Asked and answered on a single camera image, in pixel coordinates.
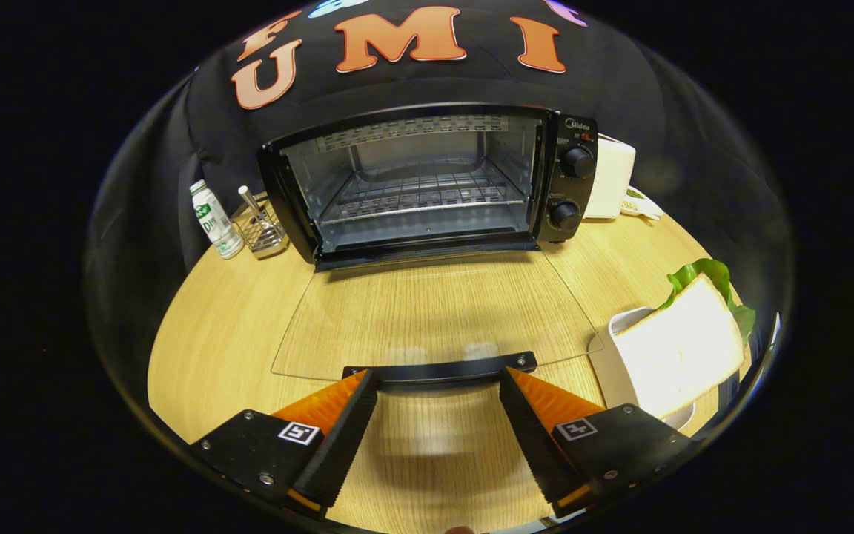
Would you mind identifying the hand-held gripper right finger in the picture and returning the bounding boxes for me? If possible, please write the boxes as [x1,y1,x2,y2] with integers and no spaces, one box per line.
[499,366,695,518]

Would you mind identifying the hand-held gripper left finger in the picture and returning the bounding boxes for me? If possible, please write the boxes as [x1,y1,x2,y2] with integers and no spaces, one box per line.
[190,369,380,518]

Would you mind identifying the bread and lettuce sandwich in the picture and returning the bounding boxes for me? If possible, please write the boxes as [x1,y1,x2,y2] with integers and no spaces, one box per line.
[612,258,758,420]

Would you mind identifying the black toaster oven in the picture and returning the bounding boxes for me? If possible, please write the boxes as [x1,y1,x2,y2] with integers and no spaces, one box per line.
[259,102,604,392]

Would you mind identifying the white pop-up toaster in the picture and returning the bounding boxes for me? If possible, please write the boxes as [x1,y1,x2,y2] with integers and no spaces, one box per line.
[583,133,637,220]

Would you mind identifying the white square plate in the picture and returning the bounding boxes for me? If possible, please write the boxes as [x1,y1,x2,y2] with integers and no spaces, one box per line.
[589,306,697,432]

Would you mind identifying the white green-label bottle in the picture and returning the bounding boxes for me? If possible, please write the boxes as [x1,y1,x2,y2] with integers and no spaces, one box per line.
[190,179,245,260]

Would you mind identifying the metal utensil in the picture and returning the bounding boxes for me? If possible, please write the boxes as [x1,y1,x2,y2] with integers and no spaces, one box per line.
[238,185,274,232]

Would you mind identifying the small white bean dish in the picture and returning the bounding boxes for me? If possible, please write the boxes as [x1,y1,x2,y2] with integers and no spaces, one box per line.
[620,185,665,221]

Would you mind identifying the wire mesh utensil holder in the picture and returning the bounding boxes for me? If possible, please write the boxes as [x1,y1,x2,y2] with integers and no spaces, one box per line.
[231,194,291,260]

